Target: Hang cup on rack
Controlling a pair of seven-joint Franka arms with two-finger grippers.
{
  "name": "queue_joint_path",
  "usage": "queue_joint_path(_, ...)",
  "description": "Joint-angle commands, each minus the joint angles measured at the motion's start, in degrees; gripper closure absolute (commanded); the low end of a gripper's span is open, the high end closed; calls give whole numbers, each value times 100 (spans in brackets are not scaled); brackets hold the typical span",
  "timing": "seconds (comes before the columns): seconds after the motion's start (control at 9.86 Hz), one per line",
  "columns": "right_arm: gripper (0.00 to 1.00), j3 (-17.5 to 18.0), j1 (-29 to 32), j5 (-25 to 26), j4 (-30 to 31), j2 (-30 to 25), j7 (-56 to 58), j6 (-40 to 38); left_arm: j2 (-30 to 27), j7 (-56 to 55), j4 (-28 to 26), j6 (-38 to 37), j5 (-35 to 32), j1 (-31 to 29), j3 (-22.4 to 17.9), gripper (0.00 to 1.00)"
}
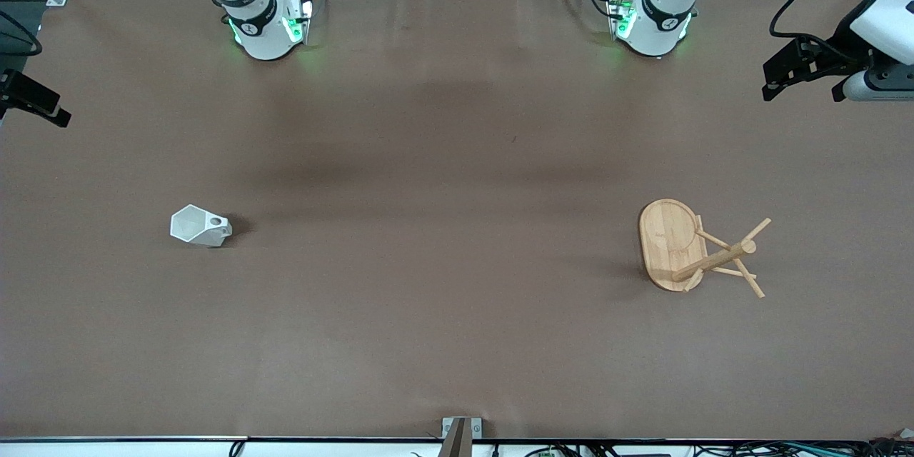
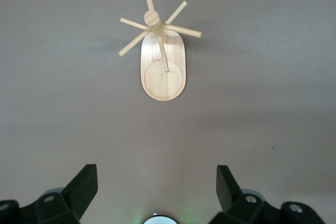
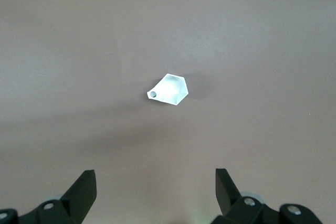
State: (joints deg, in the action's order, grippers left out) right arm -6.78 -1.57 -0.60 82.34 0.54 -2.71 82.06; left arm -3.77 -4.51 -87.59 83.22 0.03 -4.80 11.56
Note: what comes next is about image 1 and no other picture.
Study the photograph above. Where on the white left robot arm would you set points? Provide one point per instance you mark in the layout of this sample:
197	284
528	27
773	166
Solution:
658	21

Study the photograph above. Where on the wooden cup rack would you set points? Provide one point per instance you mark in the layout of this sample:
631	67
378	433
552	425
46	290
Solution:
668	243

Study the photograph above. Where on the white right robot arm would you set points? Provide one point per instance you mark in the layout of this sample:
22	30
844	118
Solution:
265	34

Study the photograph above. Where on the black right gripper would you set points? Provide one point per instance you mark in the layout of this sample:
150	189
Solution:
27	96

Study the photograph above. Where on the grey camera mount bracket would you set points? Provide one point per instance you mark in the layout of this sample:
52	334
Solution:
457	435

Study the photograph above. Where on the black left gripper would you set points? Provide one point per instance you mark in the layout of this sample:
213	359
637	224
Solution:
841	40

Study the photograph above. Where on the white faceted cup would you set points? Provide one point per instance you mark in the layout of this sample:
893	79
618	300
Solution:
193	226

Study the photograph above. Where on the brown table cover sheet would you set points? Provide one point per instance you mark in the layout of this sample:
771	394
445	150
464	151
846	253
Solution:
457	300

